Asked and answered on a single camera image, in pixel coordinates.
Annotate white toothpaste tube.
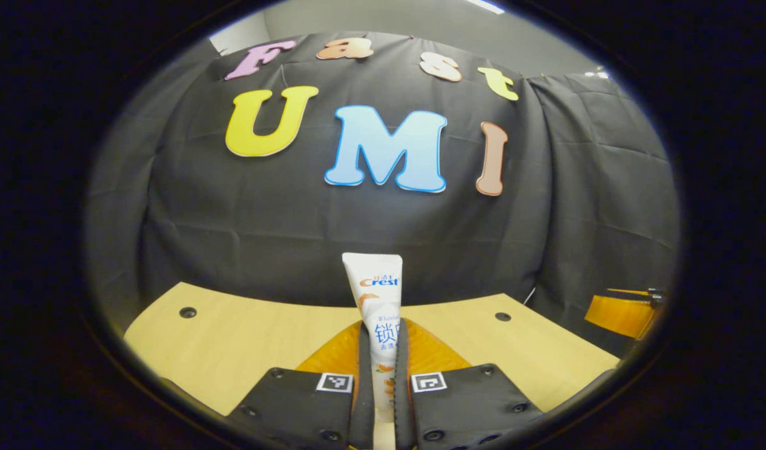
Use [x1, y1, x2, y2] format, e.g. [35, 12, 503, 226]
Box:
[342, 252, 403, 450]

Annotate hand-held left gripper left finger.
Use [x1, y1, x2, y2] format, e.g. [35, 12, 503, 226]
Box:
[225, 319, 374, 450]

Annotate light wooden desktop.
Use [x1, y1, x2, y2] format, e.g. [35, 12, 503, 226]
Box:
[123, 281, 621, 450]

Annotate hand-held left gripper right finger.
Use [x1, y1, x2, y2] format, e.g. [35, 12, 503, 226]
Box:
[392, 317, 544, 450]

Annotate black backdrop cloth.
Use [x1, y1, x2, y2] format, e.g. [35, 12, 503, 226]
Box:
[86, 31, 680, 360]

